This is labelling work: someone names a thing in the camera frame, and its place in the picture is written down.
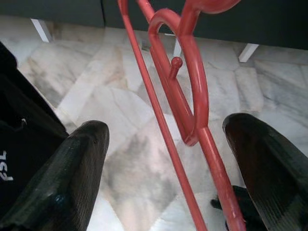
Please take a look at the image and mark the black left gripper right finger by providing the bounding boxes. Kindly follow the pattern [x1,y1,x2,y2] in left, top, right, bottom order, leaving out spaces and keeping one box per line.
[222,112,308,231]

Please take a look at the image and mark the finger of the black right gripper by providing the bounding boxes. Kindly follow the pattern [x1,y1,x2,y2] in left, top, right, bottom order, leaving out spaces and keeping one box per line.
[231,185,267,231]
[210,197,230,231]

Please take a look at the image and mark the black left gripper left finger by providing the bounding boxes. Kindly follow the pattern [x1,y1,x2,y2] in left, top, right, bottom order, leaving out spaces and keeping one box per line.
[0,119,110,231]

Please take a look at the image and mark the black jersey garment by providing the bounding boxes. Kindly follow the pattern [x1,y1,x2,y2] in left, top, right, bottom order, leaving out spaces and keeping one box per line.
[0,40,69,212]

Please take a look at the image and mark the pinkish red plastic hanger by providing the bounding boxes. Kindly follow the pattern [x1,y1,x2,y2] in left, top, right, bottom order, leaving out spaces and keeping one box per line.
[117,0,246,231]

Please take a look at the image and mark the black TV cabinet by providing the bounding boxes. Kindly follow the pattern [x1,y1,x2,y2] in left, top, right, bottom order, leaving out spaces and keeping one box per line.
[0,0,308,63]

